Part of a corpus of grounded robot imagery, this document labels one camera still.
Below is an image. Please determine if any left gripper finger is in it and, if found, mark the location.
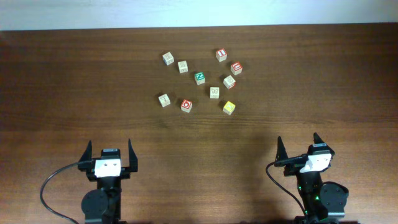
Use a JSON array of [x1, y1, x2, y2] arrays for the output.
[[128, 139, 138, 172], [79, 141, 92, 162]]

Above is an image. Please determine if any wooden Y block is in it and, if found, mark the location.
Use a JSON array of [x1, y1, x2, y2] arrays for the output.
[[158, 94, 171, 108]]

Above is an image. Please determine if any yellow block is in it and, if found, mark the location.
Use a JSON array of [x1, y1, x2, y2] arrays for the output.
[[223, 101, 236, 115]]

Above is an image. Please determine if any red O block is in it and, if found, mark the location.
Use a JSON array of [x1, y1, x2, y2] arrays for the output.
[[180, 99, 193, 113]]

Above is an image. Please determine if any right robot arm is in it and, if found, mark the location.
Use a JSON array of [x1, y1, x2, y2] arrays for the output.
[[274, 133, 349, 223]]

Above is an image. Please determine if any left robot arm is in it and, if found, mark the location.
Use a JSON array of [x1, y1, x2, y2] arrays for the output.
[[78, 141, 138, 224]]

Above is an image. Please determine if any wooden block red side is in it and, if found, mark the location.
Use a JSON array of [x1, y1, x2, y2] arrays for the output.
[[223, 75, 236, 89]]

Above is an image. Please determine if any wooden butterfly block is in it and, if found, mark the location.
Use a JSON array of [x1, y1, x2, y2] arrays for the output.
[[210, 87, 220, 99]]

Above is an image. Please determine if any red U block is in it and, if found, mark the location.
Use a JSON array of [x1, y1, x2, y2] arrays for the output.
[[231, 62, 243, 75]]

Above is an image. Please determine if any green N block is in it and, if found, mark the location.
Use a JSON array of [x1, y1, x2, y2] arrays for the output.
[[194, 72, 206, 85]]

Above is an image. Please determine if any plain wooden letter block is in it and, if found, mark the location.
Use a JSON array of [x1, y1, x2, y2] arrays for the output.
[[178, 60, 188, 73]]

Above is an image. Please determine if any wooden block blue side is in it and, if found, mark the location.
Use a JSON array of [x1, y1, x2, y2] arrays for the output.
[[162, 52, 174, 66]]

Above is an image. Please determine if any red I block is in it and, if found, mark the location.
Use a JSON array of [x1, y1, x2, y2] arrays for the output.
[[216, 49, 228, 62]]

